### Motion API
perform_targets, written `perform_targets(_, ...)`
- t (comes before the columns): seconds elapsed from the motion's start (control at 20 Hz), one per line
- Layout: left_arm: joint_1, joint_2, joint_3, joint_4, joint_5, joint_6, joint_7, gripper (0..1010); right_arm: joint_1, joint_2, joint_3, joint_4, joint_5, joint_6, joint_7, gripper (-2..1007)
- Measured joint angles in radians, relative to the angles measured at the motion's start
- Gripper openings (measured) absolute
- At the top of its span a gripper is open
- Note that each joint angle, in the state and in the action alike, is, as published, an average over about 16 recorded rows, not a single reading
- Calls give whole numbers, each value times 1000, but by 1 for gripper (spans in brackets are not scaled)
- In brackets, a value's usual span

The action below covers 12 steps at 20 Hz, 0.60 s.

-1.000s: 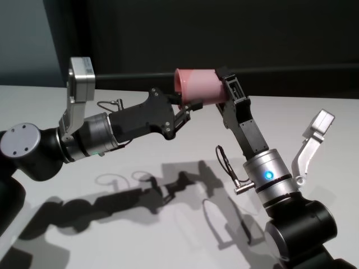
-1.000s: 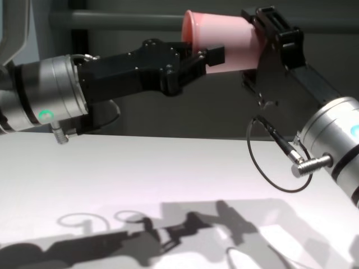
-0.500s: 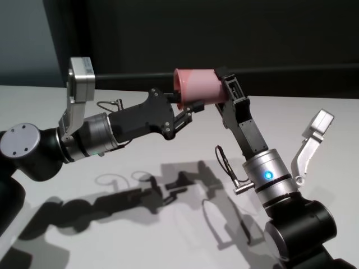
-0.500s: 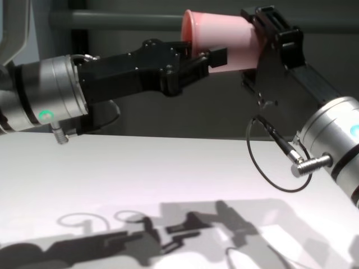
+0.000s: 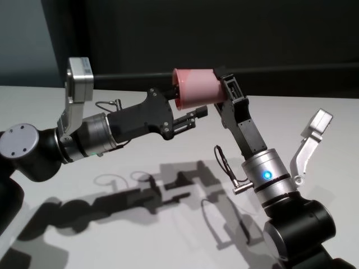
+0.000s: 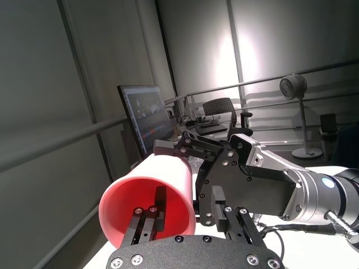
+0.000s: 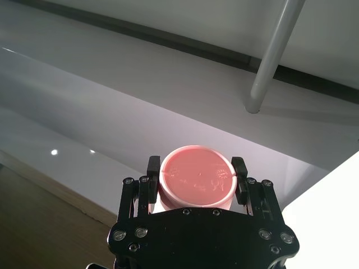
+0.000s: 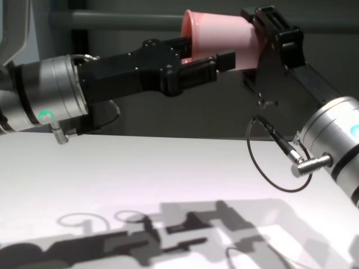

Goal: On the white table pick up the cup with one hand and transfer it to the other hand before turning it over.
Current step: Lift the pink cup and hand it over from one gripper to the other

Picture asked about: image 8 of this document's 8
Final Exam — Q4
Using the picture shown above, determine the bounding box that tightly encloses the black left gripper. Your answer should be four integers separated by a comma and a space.
77, 36, 195, 105

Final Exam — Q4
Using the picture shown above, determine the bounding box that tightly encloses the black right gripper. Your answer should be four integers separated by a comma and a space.
240, 7, 346, 109

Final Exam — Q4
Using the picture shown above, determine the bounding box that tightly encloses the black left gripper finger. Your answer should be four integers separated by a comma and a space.
162, 50, 237, 99

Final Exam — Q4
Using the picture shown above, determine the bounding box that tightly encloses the pink plastic cup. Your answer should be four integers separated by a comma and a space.
179, 9, 268, 72

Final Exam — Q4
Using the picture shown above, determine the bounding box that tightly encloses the grey railing bar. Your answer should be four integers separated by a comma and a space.
50, 10, 359, 29

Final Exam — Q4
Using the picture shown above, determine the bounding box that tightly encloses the dark vertical post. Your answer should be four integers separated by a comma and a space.
71, 27, 90, 64

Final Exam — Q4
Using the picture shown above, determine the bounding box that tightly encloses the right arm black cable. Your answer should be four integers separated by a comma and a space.
246, 114, 334, 193

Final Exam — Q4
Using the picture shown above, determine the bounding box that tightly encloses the grey rounded frame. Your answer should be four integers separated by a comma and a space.
0, 0, 32, 68

